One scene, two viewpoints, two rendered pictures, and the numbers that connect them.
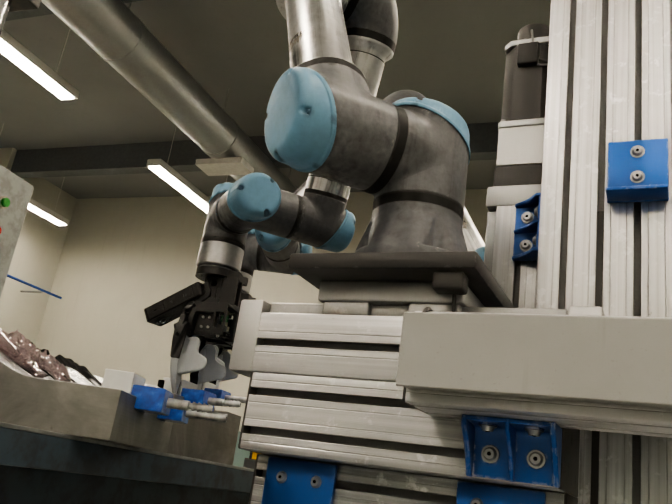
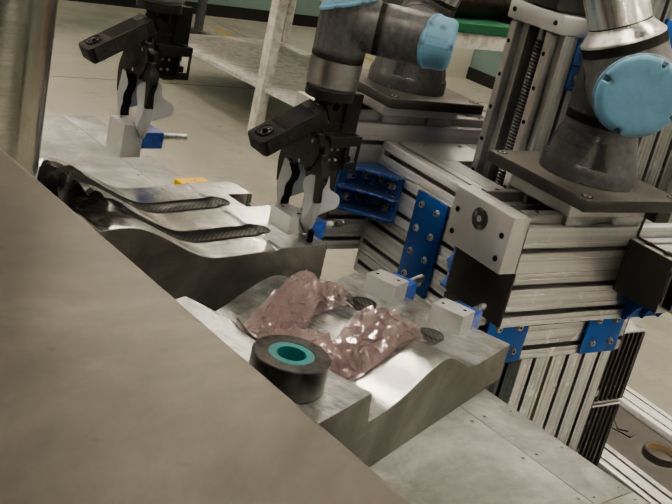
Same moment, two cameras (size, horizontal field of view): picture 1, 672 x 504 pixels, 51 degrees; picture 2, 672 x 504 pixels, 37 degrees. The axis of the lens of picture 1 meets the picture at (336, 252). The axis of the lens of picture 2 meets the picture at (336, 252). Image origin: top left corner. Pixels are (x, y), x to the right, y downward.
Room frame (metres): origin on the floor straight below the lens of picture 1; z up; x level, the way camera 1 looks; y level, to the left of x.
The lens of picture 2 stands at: (0.47, 1.46, 1.40)
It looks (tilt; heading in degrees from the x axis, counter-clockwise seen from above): 20 degrees down; 296
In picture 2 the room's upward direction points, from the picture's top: 13 degrees clockwise
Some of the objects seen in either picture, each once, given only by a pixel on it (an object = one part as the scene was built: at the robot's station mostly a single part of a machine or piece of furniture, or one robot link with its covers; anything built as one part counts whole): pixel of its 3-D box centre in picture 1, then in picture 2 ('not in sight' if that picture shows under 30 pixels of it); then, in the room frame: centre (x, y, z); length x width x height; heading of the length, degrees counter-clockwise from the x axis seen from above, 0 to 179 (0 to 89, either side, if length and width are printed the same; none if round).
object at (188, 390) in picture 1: (203, 400); (311, 225); (1.15, 0.17, 0.89); 0.13 x 0.05 x 0.05; 70
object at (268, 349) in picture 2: not in sight; (288, 368); (0.89, 0.65, 0.93); 0.08 x 0.08 x 0.04
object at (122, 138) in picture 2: (221, 397); (151, 136); (1.47, 0.19, 0.93); 0.13 x 0.05 x 0.05; 70
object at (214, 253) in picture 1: (220, 261); (332, 73); (1.16, 0.19, 1.12); 0.08 x 0.08 x 0.05
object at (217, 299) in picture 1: (214, 306); (325, 128); (1.16, 0.19, 1.04); 0.09 x 0.08 x 0.12; 70
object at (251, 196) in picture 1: (258, 206); (416, 35); (1.08, 0.14, 1.20); 0.11 x 0.11 x 0.08; 24
